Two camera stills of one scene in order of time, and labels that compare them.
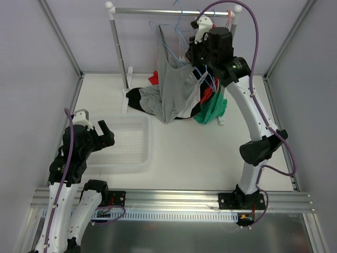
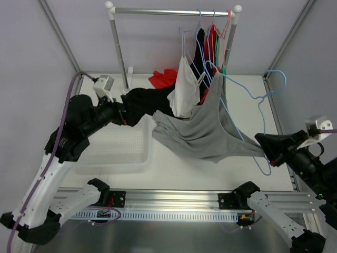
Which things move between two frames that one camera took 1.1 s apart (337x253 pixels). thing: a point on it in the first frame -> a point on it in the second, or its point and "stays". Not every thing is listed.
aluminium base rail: x=150 y=200 stays
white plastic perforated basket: x=132 y=151 stays
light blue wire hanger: x=171 y=35 -> x=258 y=105
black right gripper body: x=194 y=52 -> x=285 y=152
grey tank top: x=164 y=99 -> x=209 y=132
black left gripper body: x=99 y=137 -> x=121 y=110
